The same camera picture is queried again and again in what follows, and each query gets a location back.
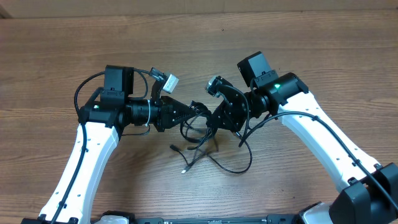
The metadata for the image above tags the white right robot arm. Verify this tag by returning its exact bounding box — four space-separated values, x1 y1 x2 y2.
206 52 397 223

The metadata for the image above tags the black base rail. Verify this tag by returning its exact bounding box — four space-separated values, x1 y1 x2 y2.
93 202 326 224

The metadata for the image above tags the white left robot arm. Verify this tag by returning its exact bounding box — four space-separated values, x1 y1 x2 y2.
22 65 195 223

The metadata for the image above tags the black cable bundle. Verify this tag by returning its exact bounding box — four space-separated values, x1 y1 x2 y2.
169 100 253 175

